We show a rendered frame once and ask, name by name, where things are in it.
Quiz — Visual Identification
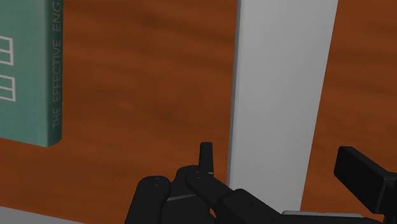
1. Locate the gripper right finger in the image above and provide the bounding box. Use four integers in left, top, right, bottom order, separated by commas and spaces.
333, 145, 397, 224

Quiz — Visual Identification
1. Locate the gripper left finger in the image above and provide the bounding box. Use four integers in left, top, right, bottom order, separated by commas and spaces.
123, 141, 284, 224

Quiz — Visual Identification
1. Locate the white flat rectangular box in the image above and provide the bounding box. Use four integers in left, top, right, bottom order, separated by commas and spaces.
226, 0, 340, 214

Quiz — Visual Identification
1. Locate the brown wooden table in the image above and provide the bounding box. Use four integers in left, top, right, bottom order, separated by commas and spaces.
0, 0, 397, 224

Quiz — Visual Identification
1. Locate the teal hardcover book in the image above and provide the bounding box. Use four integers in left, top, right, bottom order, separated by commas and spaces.
0, 0, 64, 148

